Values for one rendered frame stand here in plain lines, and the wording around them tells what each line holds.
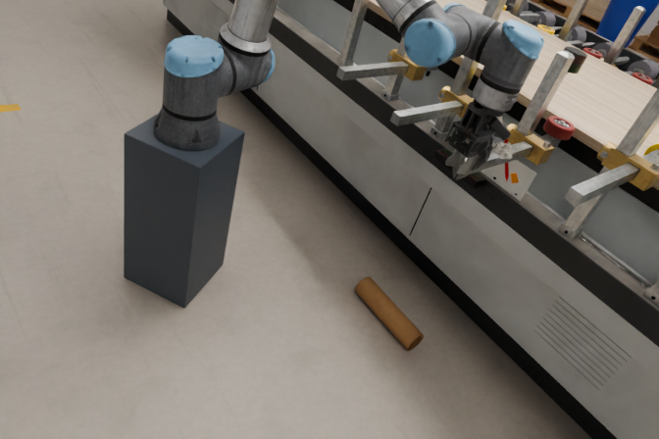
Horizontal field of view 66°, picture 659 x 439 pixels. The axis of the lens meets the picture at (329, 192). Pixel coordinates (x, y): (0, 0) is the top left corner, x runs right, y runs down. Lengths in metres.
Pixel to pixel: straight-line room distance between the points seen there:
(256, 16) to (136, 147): 0.50
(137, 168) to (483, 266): 1.25
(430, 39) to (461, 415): 1.27
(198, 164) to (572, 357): 1.35
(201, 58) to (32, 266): 0.99
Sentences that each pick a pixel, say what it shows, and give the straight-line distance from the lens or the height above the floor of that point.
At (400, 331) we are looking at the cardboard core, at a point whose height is 0.06.
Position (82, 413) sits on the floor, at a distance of 1.66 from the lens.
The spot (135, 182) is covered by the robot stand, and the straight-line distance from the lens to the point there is 1.62.
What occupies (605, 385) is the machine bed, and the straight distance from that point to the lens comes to 1.94.
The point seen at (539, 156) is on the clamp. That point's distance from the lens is 1.50.
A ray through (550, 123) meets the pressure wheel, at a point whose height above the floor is 0.90.
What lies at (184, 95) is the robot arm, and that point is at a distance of 1.43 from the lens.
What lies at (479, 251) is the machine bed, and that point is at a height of 0.30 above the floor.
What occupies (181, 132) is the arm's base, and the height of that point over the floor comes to 0.65.
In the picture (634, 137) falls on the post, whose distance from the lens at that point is 1.40.
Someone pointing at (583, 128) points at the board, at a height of 0.90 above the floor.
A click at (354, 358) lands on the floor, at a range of 1.84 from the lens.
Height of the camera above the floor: 1.45
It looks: 36 degrees down
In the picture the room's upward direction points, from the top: 17 degrees clockwise
